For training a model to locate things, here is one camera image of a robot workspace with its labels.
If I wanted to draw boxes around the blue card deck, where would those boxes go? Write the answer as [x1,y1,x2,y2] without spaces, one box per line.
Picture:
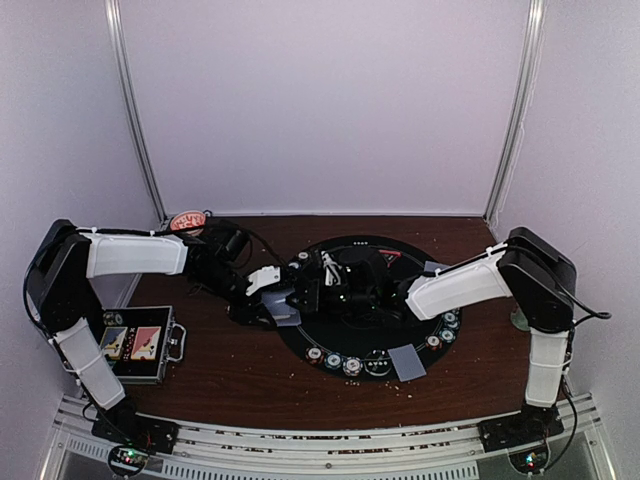
[261,290,299,320]

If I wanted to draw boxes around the round black poker mat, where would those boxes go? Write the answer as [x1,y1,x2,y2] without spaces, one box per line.
[278,235,462,381]

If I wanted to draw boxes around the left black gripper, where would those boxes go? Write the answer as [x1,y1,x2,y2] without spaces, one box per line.
[196,262,276,328]

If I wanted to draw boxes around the chips in case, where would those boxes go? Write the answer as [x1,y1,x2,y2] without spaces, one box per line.
[102,310,124,327]

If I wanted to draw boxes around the green white chips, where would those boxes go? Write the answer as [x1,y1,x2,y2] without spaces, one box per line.
[324,353,342,370]
[439,328,456,344]

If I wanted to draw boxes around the dealt blue card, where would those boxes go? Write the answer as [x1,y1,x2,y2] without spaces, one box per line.
[424,261,442,276]
[275,313,301,328]

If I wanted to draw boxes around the aluminium poker case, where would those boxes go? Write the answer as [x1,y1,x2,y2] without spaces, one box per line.
[89,306,187,385]

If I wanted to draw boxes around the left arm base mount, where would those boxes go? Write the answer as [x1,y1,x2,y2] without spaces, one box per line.
[91,414,179,454]

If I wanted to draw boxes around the red black all-in triangle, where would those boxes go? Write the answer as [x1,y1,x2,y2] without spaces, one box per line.
[379,249,402,267]

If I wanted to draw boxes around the red card box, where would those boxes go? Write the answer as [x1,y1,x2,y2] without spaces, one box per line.
[130,326,162,361]

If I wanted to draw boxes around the left aluminium frame post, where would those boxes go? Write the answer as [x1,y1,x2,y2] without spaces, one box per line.
[104,0,167,224]

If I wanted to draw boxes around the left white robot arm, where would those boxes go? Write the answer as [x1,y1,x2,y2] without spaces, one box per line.
[22,219,287,444]

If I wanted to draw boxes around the right aluminium frame post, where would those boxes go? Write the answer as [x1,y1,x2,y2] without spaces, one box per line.
[483,0,546,228]

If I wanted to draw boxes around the yellow blue card box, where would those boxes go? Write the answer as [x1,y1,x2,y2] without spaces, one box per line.
[100,326,128,360]

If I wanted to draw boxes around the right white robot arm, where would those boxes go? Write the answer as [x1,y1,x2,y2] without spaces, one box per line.
[286,227,577,442]

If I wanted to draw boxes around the blue white chips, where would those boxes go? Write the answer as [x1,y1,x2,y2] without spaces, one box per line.
[342,357,363,377]
[442,311,460,329]

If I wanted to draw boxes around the aluminium front rail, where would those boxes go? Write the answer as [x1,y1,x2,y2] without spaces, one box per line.
[39,417,621,480]

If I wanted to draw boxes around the red white patterned bowl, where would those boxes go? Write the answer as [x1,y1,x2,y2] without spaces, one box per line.
[169,210,207,235]

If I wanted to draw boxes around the white green paper cup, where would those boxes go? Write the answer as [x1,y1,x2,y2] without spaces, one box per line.
[510,308,530,332]

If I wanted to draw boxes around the aluminium frame post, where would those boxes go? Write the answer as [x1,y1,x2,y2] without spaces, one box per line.
[483,0,546,228]
[104,0,167,224]

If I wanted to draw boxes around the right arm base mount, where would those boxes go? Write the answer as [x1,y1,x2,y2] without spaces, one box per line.
[477,413,564,453]

